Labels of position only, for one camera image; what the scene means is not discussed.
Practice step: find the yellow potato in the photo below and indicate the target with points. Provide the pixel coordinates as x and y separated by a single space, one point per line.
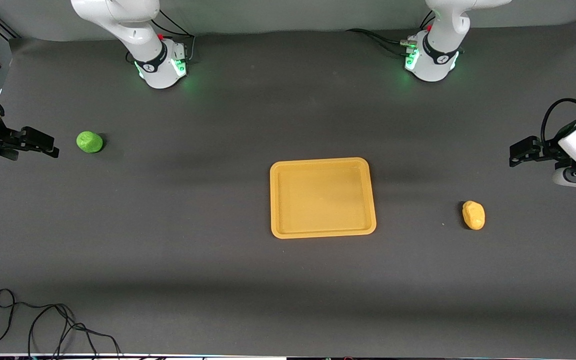
474 216

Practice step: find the dark grey table cloth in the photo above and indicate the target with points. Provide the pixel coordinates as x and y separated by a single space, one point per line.
168 225

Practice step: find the green apple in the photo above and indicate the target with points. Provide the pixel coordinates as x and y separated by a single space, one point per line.
89 142

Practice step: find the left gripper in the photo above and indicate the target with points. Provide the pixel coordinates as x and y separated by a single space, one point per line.
549 150

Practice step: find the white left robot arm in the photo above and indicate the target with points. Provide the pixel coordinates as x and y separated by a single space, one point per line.
443 30

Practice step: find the aluminium frame profile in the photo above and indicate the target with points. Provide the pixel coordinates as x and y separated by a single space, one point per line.
8 31

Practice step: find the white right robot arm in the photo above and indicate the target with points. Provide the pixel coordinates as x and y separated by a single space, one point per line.
133 30

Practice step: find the yellow plastic tray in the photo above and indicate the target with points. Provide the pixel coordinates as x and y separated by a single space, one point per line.
318 215

